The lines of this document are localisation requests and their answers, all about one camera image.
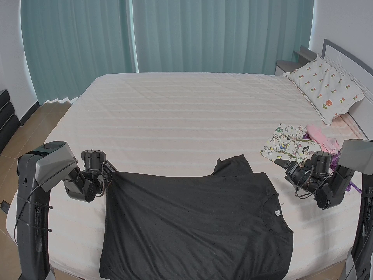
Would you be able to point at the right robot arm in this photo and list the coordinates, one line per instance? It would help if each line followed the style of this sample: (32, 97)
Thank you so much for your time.
(354, 156)

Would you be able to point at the pink garment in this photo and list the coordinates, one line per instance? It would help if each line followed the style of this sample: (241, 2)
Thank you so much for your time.
(320, 138)

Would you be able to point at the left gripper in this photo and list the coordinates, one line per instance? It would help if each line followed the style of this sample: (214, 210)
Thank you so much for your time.
(110, 168)

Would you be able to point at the black T-shirt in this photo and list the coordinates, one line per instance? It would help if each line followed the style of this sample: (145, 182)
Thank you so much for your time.
(189, 214)

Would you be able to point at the blue-green curtain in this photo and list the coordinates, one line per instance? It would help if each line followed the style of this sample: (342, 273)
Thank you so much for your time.
(218, 25)
(75, 39)

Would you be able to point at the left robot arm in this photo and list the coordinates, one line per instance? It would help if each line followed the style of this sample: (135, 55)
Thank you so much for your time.
(32, 214)

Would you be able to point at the grey white bedside table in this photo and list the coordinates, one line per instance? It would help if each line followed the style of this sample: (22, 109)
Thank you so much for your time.
(285, 66)

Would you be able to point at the black power adapter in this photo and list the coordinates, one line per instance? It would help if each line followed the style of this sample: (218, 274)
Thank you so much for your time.
(4, 207)

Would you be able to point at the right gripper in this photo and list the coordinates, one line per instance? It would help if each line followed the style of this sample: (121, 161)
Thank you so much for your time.
(304, 181)

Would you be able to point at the bed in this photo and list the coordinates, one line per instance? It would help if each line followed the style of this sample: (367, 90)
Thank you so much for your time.
(174, 112)

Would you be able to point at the white printed garment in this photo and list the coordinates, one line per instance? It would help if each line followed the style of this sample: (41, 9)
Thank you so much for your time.
(288, 147)

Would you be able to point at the white printed pillow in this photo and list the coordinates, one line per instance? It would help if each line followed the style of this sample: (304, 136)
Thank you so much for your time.
(326, 86)

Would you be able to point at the black chest of drawers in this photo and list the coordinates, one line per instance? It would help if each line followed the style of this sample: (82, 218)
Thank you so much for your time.
(7, 121)

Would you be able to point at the purple garment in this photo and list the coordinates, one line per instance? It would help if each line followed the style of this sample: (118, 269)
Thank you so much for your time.
(335, 160)

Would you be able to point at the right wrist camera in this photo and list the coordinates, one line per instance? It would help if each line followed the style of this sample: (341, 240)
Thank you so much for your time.
(292, 168)

